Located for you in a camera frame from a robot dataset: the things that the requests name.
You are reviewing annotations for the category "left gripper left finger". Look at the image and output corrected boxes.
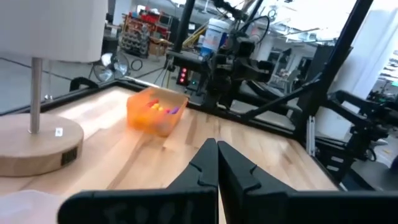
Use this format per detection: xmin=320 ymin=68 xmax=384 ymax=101
xmin=57 ymin=138 xmax=218 ymax=224

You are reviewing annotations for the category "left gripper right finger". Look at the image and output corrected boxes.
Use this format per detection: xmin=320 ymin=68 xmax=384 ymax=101
xmin=218 ymin=140 xmax=398 ymax=224

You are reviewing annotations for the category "blue white wipes canister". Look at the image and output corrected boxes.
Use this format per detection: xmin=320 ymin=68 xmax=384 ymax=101
xmin=200 ymin=17 xmax=231 ymax=59

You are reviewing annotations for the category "black equipment cart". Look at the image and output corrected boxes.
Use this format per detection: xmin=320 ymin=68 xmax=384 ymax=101
xmin=165 ymin=49 xmax=218 ymax=75

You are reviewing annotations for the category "black box with red lights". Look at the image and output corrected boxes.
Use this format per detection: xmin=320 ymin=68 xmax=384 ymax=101
xmin=176 ymin=65 xmax=191 ymax=87

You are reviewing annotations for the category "black round pole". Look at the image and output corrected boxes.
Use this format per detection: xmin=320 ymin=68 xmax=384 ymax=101
xmin=172 ymin=0 xmax=197 ymax=54

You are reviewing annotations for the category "orange translucent plastic bin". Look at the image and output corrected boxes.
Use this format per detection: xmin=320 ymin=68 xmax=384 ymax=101
xmin=126 ymin=86 xmax=190 ymax=138

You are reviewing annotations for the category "red parts rack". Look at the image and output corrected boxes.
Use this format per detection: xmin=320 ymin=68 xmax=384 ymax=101
xmin=119 ymin=10 xmax=180 ymax=59

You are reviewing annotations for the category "small desk fan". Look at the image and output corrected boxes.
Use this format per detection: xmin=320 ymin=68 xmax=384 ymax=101
xmin=92 ymin=51 xmax=131 ymax=83

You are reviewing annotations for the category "white shade wooden base lamp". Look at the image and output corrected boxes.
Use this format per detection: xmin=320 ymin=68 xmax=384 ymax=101
xmin=0 ymin=0 xmax=108 ymax=177

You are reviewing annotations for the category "coiled black floor cable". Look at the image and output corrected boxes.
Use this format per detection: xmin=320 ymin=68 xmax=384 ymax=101
xmin=130 ymin=58 xmax=144 ymax=72

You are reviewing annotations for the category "black frame clamp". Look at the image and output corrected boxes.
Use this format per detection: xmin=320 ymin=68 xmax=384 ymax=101
xmin=68 ymin=77 xmax=100 ymax=93

